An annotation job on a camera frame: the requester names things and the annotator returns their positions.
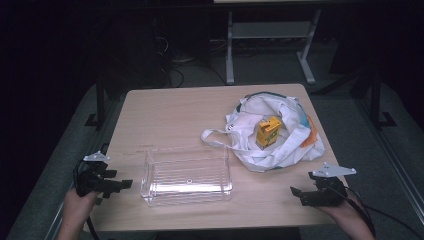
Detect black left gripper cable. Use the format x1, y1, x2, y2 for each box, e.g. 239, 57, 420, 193
85, 215, 101, 240

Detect clear plastic container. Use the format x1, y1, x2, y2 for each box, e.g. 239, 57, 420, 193
139, 145, 234, 208

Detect person's left hand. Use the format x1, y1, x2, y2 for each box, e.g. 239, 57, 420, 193
63, 187, 100, 225

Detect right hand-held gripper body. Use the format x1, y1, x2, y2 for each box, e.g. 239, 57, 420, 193
299, 161, 358, 208

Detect dark cables on floor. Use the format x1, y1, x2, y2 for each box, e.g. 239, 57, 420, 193
156, 34, 228, 88

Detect black metal stand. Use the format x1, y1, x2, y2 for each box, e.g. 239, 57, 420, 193
84, 74, 108, 130
365, 71, 398, 130

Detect white cloth tote bag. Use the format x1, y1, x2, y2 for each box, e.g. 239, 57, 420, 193
200, 91, 327, 174

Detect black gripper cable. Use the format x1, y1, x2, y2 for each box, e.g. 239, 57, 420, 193
345, 185, 424, 240
85, 215, 101, 240

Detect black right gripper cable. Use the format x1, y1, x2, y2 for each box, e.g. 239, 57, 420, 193
345, 185, 424, 240

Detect yellow drink carton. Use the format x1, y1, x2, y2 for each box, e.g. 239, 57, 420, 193
255, 115, 283, 150

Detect white metal frame table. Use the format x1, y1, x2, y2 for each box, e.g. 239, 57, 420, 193
224, 8, 323, 86

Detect person's right hand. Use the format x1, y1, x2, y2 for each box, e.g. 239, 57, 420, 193
315, 192, 363, 228

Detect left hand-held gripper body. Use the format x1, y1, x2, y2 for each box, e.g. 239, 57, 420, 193
73, 150, 114, 200

